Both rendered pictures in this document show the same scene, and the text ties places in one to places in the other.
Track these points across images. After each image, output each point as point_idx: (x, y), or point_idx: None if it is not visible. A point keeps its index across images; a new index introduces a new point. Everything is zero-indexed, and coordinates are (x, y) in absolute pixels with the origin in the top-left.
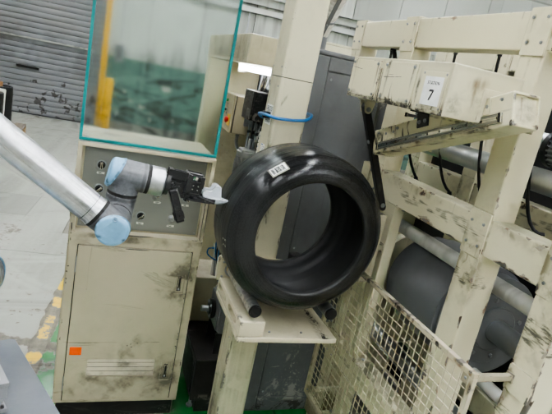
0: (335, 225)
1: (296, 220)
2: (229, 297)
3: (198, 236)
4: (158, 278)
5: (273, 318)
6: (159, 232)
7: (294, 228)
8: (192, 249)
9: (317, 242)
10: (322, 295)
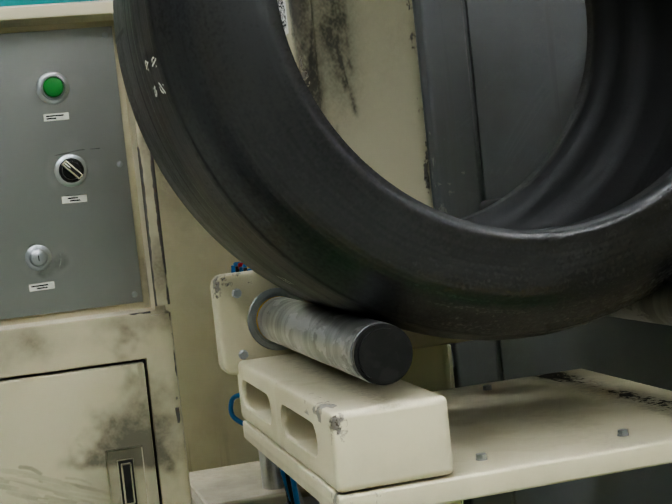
0: (620, 27)
1: (485, 160)
2: (278, 384)
3: (151, 298)
4: (43, 484)
5: (487, 429)
6: (10, 317)
7: (485, 192)
8: (141, 346)
9: (573, 119)
10: (659, 216)
